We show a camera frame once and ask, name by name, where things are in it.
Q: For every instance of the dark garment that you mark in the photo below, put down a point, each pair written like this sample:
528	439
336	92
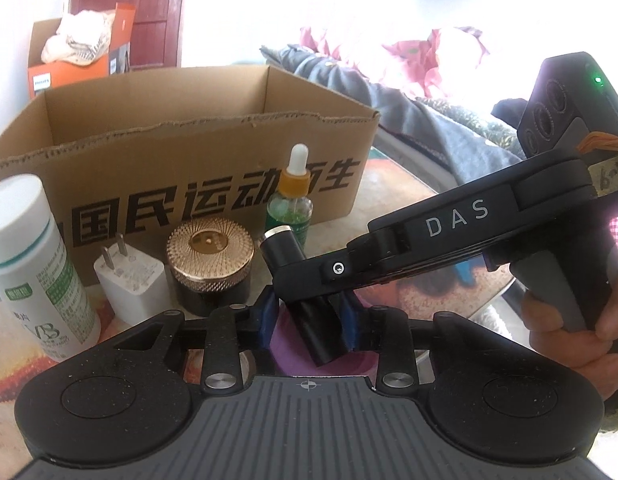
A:
506	115

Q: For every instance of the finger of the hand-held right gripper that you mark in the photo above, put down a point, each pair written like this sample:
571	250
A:
309	277

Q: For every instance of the white cloth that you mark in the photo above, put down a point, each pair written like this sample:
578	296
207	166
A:
79	37

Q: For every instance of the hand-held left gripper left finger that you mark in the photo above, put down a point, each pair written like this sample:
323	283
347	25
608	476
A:
268	317

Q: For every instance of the purple round lid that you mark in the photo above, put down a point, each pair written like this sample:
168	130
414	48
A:
288	355

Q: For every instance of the brown cardboard box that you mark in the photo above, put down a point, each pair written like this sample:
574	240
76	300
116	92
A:
154	160

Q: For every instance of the gold lid dark jar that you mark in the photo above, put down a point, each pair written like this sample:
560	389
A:
211	260

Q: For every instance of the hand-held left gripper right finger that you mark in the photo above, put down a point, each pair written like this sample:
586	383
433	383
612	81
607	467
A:
350	321

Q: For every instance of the grey patterned fuzzy blanket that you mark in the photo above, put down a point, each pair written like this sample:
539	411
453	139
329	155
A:
469	120

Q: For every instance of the red wooden door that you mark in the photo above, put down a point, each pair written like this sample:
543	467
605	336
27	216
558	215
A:
144	5

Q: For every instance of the black flashlight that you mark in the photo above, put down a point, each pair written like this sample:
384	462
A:
321	332

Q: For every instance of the green dropper bottle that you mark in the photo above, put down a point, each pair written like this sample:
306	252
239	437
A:
288	210

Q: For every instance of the person's right hand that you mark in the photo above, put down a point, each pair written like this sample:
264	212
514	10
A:
604	360

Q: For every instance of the white bottle green label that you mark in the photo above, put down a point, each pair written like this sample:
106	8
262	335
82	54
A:
34	260

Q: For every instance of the white charger plug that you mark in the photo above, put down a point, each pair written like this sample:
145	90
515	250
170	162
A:
134	285

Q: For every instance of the orange product box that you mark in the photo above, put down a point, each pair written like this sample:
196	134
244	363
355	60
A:
79	71

